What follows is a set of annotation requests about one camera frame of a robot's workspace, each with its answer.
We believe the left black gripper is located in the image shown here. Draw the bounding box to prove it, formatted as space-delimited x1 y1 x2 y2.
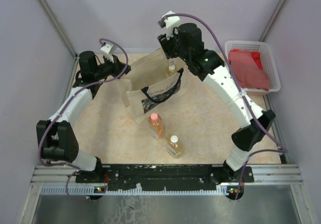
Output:
93 53 130 80

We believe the beige canvas tote bag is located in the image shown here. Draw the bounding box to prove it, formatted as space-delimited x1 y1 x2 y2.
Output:
117 49 189 123

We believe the amber bottle white cap tall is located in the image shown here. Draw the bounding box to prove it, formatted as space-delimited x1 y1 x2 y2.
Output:
166 65 177 77

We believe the orange bottle pink cap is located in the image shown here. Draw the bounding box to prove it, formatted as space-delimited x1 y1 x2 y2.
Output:
148 113 165 139

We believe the clear bottle dark cap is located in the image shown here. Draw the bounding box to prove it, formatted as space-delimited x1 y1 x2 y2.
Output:
168 58 175 69

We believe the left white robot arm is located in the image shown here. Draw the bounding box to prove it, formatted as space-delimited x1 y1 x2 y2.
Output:
36 51 131 183

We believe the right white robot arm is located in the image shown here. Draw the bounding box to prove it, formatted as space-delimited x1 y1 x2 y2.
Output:
157 23 275 182

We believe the red cloth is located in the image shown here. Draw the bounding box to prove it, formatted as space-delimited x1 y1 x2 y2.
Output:
251 52 263 70

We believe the pink cloth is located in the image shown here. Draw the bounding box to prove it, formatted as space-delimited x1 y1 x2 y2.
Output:
228 49 270 91

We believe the white plastic basket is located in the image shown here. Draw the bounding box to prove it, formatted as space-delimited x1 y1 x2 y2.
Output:
225 40 281 96

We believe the yellow bottle white cap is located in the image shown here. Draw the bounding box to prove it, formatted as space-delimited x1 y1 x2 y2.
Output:
166 134 184 158

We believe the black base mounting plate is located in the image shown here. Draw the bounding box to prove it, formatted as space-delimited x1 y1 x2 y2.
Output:
76 164 254 199

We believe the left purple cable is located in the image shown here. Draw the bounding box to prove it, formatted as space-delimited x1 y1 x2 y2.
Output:
37 38 130 204

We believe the purple cable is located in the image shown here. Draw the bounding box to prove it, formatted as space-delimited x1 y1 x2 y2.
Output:
157 13 288 201
37 38 130 204

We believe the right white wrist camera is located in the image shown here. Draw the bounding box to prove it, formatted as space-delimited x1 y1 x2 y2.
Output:
158 11 181 39

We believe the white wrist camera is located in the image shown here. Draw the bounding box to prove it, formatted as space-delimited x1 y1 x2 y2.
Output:
158 11 181 39
100 43 117 61

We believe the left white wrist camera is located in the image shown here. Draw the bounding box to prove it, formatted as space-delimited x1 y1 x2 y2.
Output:
100 43 117 61

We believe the aluminium frame rail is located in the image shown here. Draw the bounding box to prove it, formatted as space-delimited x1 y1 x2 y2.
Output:
31 164 302 200

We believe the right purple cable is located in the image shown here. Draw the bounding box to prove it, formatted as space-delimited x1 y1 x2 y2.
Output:
157 13 288 201

